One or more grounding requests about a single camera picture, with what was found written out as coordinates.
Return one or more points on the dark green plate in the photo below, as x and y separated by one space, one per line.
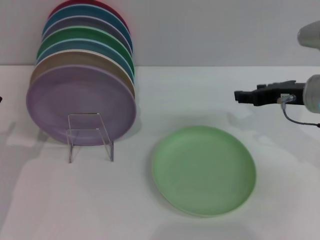
82 32

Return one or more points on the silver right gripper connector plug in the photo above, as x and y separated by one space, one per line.
287 98

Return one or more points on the clear acrylic plate rack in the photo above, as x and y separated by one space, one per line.
111 152

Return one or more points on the beige plate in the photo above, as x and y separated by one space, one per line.
75 57

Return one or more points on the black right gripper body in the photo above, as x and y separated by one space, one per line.
270 95

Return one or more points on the teal plate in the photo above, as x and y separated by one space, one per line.
85 11

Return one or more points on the light blue plate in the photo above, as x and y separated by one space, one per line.
75 45

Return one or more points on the maroon plate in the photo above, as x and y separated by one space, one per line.
112 6

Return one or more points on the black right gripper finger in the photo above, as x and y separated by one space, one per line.
243 96

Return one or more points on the lilac plate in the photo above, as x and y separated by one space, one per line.
75 95

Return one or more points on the grey plate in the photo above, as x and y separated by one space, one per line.
85 21

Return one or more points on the light green plate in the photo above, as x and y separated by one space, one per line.
200 170

